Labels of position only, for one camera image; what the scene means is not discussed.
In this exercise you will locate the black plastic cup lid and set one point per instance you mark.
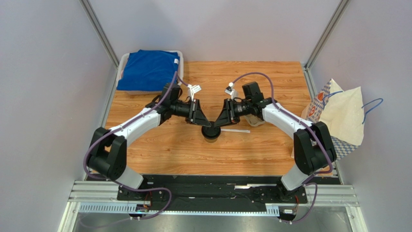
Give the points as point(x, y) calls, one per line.
point(210, 132)

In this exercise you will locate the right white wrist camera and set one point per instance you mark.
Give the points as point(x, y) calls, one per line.
point(230, 90)

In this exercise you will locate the white wrapped straw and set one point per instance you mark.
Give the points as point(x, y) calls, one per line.
point(235, 130)

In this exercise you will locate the blue folded towel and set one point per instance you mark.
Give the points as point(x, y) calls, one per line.
point(148, 69)

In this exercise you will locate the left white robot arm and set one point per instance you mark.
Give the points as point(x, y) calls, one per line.
point(107, 153)

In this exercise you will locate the aluminium rail frame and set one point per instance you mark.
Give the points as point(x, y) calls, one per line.
point(98, 197)

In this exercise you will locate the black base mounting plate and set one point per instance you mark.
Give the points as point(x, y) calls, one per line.
point(212, 193)

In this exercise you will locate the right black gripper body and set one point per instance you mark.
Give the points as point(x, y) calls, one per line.
point(229, 110)

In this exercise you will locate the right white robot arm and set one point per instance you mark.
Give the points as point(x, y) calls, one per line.
point(313, 146)

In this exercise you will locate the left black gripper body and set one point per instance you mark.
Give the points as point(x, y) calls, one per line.
point(192, 108)

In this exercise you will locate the blue checkered paper bag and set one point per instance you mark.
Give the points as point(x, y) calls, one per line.
point(344, 113)

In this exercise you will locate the grey pulp cup carrier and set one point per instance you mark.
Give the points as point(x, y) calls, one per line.
point(254, 121)

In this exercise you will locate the brown paper coffee cup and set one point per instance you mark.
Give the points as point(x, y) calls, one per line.
point(211, 140)

